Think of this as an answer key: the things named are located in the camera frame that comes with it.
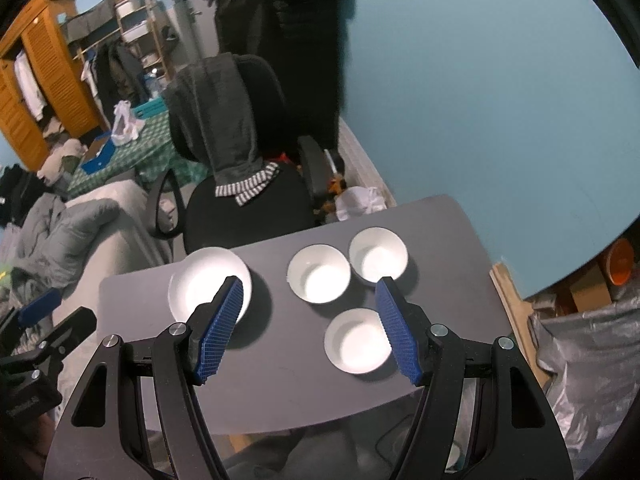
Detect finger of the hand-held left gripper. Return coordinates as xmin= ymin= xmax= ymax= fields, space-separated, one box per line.
xmin=32 ymin=308 xmax=98 ymax=366
xmin=15 ymin=287 xmax=63 ymax=326

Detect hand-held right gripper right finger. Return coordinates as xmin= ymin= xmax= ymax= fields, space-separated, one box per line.
xmin=375 ymin=276 xmax=575 ymax=480

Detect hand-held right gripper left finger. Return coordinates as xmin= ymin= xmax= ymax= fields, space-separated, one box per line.
xmin=44 ymin=276 xmax=245 ymax=480

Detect white bowl with black rim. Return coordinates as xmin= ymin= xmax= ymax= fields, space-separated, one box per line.
xmin=286 ymin=244 xmax=352 ymax=305
xmin=348 ymin=227 xmax=409 ymax=286
xmin=323 ymin=307 xmax=396 ymax=375

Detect white plate with black rim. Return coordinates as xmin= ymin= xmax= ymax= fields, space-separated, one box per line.
xmin=167 ymin=246 xmax=252 ymax=326

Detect grey duvet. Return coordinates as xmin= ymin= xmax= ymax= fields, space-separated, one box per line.
xmin=10 ymin=192 xmax=121 ymax=291

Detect grey bed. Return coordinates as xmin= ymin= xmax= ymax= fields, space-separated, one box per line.
xmin=0 ymin=180 xmax=171 ymax=411

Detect black clothes pile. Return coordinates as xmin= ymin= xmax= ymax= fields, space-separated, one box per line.
xmin=0 ymin=162 xmax=51 ymax=226

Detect black office chair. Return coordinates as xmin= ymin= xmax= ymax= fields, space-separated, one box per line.
xmin=146 ymin=53 xmax=333 ymax=253

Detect crumpled white floor bag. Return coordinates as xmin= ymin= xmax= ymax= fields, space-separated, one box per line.
xmin=334 ymin=185 xmax=388 ymax=222

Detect person's grey pants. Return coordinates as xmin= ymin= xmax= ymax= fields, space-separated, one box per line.
xmin=220 ymin=430 xmax=401 ymax=480

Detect beige clothes pile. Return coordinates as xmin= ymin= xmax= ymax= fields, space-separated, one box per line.
xmin=36 ymin=137 xmax=86 ymax=183

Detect blue cardboard box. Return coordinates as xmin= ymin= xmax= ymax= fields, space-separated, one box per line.
xmin=80 ymin=132 xmax=117 ymax=175

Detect grey plastic bag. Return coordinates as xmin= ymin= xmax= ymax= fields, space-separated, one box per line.
xmin=530 ymin=300 xmax=636 ymax=476

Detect green checkered tablecloth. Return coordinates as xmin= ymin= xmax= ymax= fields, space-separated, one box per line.
xmin=65 ymin=110 xmax=208 ymax=201

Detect brown cardboard box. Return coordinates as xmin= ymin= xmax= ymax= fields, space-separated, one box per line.
xmin=567 ymin=262 xmax=613 ymax=313

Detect white plastic bag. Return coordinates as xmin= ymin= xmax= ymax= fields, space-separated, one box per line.
xmin=111 ymin=100 xmax=143 ymax=146

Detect white shirt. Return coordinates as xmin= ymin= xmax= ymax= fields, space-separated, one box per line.
xmin=14 ymin=52 xmax=48 ymax=121

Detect orange wooden wardrobe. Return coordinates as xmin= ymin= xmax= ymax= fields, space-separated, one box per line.
xmin=0 ymin=0 xmax=108 ymax=171

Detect grey hoodie with striped cuff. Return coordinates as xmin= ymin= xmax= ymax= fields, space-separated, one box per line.
xmin=164 ymin=52 xmax=281 ymax=207

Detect teal plastic crate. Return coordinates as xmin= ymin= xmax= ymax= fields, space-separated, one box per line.
xmin=131 ymin=96 xmax=166 ymax=120

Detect orange plastic bucket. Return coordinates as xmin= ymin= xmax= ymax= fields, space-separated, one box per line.
xmin=597 ymin=237 xmax=638 ymax=288

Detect hanging dark clothes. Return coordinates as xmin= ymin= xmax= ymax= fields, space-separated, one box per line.
xmin=80 ymin=40 xmax=151 ymax=121

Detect hanging black coats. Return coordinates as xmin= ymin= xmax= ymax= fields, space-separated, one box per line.
xmin=189 ymin=0 xmax=358 ymax=161

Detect wooden shelf rack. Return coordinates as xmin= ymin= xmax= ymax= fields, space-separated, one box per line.
xmin=112 ymin=0 xmax=172 ymax=86

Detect grey door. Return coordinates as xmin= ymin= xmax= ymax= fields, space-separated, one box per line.
xmin=162 ymin=0 xmax=221 ymax=76

